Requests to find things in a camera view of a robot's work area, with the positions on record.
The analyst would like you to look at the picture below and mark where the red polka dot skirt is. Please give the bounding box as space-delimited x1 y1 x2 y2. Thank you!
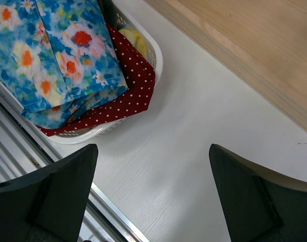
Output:
39 26 156 137

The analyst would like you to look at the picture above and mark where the pastel floral skirt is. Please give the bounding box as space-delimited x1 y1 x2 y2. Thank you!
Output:
119 28 148 58

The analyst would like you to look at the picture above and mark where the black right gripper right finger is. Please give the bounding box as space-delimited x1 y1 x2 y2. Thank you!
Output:
209 144 307 241

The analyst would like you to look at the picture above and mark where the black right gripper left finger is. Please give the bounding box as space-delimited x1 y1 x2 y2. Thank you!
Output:
0 144 98 241

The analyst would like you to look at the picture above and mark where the wooden clothes rack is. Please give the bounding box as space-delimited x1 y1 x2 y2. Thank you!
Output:
149 1 307 131

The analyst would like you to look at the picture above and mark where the white perforated plastic basket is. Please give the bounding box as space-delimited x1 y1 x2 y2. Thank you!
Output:
0 1 162 144

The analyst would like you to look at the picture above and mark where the dark grey dotted skirt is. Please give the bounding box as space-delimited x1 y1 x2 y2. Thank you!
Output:
97 0 124 30

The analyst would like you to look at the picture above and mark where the blue floral skirt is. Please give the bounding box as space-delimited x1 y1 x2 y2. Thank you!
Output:
0 1 128 129

